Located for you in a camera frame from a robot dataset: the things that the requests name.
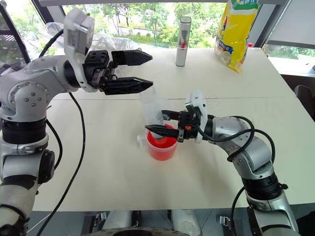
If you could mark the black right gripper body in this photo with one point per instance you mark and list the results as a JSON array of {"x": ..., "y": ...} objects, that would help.
[{"x": 188, "y": 123}]

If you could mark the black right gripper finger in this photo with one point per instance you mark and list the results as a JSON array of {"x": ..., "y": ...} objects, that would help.
[
  {"x": 172, "y": 114},
  {"x": 165, "y": 131}
]

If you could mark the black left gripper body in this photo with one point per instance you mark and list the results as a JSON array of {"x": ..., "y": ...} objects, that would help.
[{"x": 97, "y": 66}]

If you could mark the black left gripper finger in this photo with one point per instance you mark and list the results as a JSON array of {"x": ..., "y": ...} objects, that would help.
[
  {"x": 128, "y": 86},
  {"x": 130, "y": 57}
]

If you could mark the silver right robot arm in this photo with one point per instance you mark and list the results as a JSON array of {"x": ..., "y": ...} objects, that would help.
[{"x": 256, "y": 152}]

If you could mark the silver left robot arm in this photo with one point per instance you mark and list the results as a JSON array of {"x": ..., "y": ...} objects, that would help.
[{"x": 24, "y": 81}]

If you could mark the clear cup with red liquid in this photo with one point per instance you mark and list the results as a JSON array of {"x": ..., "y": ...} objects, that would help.
[{"x": 161, "y": 152}]

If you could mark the crumpled clear plastic bag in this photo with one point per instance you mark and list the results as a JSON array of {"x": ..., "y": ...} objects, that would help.
[{"x": 110, "y": 41}]

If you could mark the white cylindrical tube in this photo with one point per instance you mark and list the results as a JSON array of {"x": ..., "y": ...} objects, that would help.
[{"x": 183, "y": 54}]

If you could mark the grey rounded cylinder shape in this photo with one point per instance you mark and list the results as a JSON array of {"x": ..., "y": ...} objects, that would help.
[
  {"x": 184, "y": 221},
  {"x": 118, "y": 218}
]

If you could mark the yellow plastic bag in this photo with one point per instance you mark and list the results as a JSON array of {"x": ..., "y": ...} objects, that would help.
[{"x": 233, "y": 37}]

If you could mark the red bottle cap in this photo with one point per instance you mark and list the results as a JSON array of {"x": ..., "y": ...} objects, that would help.
[{"x": 250, "y": 44}]

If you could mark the dark rounded shape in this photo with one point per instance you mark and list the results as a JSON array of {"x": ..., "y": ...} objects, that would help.
[{"x": 140, "y": 232}]

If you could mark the dark chair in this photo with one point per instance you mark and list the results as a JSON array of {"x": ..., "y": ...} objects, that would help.
[{"x": 306, "y": 98}]

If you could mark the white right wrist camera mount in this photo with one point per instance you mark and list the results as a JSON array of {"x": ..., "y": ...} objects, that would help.
[{"x": 197, "y": 98}]

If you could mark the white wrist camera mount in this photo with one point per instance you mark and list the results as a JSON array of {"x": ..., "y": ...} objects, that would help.
[
  {"x": 73, "y": 24},
  {"x": 197, "y": 98}
]

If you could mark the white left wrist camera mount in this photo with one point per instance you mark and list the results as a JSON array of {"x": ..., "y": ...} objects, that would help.
[{"x": 73, "y": 24}]

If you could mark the black metal frame bar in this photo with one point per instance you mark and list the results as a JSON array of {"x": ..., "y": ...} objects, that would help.
[{"x": 14, "y": 32}]

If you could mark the grey window frame pillar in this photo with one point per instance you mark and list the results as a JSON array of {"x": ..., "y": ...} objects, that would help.
[{"x": 268, "y": 19}]

